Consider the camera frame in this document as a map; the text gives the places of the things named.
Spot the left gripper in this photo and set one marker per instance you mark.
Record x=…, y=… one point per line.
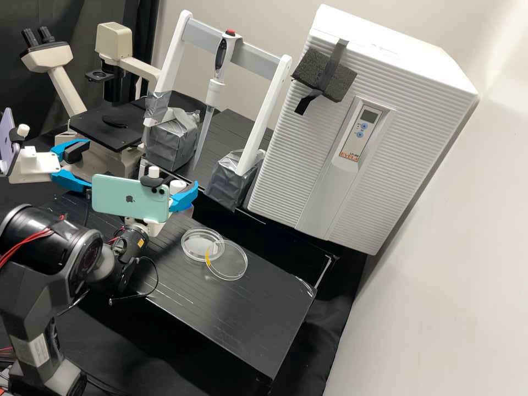
x=35, y=165

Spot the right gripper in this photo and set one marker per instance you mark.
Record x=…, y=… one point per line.
x=144, y=226

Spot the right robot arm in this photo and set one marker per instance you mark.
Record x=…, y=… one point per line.
x=37, y=255

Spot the white-capped bottle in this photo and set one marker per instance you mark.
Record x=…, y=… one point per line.
x=177, y=185

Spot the grey taped block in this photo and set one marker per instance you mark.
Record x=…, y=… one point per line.
x=169, y=138
x=227, y=181

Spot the petri dish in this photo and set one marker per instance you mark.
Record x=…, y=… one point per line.
x=197, y=244

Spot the petri dish lid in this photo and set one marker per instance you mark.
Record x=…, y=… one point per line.
x=231, y=264

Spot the black platform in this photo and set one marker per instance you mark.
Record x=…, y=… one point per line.
x=231, y=132
x=198, y=313

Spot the cream microscope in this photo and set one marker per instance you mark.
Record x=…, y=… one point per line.
x=62, y=70

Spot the white pipette stand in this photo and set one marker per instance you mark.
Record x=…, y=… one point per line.
x=264, y=115

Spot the pipette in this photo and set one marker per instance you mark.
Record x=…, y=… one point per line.
x=216, y=88

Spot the incubator door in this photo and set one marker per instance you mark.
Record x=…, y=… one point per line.
x=297, y=165

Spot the white incubator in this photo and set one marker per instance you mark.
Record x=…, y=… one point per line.
x=404, y=45

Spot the right wrist camera phone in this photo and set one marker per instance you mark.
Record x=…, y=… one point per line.
x=123, y=198

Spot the wrist camera phone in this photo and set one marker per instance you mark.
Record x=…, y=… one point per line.
x=123, y=198
x=6, y=140

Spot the left wrist camera phone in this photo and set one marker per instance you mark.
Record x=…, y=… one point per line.
x=6, y=140

